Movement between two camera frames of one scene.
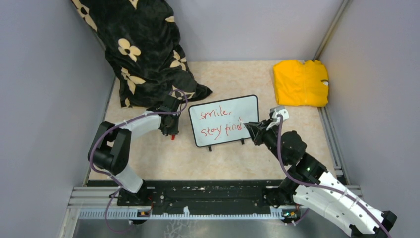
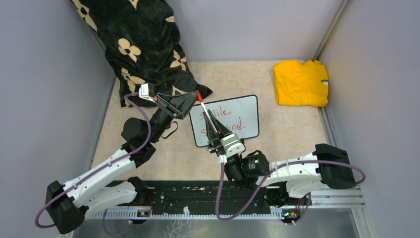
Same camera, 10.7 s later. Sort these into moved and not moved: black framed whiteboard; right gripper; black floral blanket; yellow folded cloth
Moved: right gripper
Not moved: black floral blanket; yellow folded cloth; black framed whiteboard
